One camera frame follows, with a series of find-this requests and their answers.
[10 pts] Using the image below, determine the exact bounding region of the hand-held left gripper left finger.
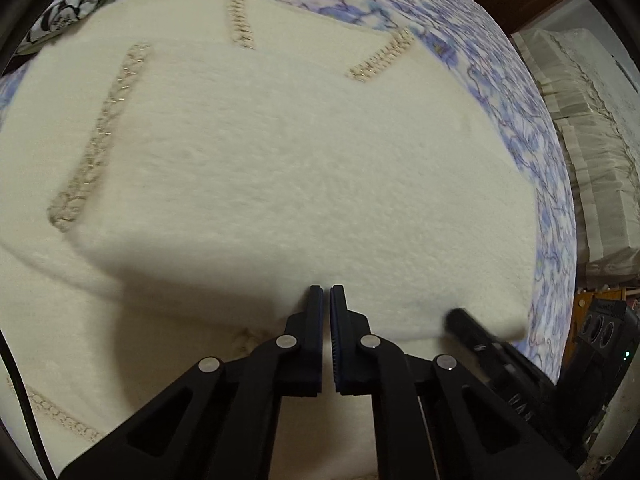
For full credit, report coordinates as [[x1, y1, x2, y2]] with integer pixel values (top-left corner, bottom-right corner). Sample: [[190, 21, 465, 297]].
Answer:
[[59, 285, 326, 480]]

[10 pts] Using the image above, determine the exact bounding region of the wooden chair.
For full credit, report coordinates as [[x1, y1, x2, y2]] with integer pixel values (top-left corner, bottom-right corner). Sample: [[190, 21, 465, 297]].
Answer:
[[572, 285, 640, 321]]

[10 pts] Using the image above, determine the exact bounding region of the purple cat-print blanket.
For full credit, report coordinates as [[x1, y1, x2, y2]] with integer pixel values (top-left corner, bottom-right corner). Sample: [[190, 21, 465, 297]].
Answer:
[[0, 0, 578, 386]]

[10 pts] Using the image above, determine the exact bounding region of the white lace cover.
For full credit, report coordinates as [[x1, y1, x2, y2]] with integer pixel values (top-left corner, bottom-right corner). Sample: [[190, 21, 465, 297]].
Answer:
[[520, 27, 640, 171]]

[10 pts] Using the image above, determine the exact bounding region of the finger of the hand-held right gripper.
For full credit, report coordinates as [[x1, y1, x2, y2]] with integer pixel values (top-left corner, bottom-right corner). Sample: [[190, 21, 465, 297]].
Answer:
[[444, 308, 557, 411]]

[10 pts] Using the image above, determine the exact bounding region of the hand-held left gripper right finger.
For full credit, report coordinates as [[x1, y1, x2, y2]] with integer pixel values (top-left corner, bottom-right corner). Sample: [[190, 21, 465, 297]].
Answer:
[[328, 285, 581, 480]]

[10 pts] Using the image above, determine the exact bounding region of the black and white printed garment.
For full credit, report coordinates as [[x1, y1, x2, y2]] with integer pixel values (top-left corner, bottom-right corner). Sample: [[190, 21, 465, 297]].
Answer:
[[17, 0, 181, 56]]

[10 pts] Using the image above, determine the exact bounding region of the beige covered furniture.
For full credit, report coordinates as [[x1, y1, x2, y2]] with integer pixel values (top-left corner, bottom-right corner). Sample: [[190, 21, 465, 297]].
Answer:
[[510, 27, 640, 291]]

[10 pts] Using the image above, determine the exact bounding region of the cream fuzzy cardigan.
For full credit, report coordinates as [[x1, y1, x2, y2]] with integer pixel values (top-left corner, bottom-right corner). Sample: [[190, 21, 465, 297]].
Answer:
[[0, 0, 538, 480]]

